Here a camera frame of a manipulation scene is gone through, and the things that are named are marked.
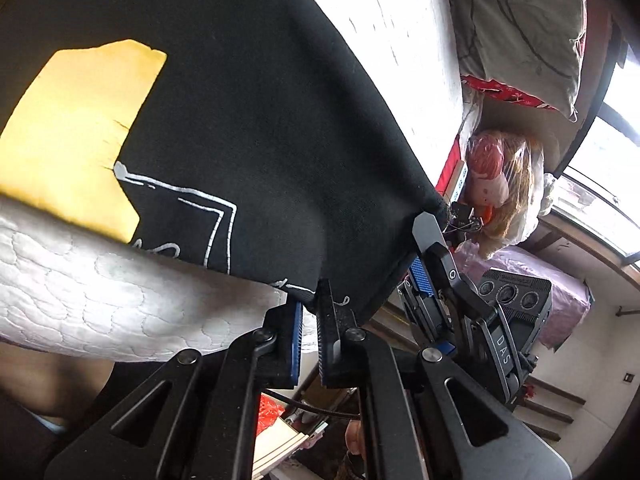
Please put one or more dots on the window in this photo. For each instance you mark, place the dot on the window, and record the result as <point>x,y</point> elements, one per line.
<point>599,188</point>

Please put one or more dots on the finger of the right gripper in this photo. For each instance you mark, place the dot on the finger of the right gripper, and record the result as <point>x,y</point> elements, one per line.
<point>422,312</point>
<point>435,255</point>

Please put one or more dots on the doll in plastic bag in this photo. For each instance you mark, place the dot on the doll in plastic bag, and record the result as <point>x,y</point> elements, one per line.
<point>505,186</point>

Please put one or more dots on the red floral blanket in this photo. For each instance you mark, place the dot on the red floral blanket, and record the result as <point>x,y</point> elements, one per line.
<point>510,92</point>

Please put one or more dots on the white quilted mattress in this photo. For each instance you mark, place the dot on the white quilted mattress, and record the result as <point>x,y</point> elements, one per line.
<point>71,290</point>

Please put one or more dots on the pink wrapped bundle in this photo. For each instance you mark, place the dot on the pink wrapped bundle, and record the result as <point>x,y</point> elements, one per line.
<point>528,289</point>

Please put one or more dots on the black pants yellow patch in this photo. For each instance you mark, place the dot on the black pants yellow patch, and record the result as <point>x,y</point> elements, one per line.
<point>239,135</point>

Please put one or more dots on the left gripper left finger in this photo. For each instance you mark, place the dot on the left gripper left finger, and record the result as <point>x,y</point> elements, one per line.
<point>278,367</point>

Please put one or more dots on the grey floral pillow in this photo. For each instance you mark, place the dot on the grey floral pillow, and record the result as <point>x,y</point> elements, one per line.
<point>520,25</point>

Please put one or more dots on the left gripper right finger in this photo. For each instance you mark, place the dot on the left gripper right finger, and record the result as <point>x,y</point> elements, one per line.
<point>333,321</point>

